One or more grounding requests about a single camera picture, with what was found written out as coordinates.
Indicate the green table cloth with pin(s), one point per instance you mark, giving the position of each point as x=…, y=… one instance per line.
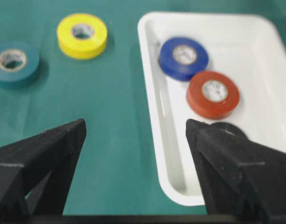
x=116, y=171

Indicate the black tape roll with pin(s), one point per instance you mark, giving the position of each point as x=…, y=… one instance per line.
x=225, y=130

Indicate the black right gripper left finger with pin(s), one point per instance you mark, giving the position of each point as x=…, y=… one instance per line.
x=36, y=172

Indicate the yellow tape roll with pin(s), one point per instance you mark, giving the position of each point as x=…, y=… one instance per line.
x=82, y=36

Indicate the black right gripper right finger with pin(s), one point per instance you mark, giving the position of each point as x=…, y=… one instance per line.
x=238, y=176

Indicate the green tape roll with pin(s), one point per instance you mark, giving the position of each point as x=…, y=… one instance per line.
x=18, y=64

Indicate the blue tape roll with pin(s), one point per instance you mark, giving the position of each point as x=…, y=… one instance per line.
x=181, y=58

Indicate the white plastic tray case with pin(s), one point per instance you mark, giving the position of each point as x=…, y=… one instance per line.
x=245, y=48

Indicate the red tape roll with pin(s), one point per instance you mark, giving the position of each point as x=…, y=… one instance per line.
x=212, y=95

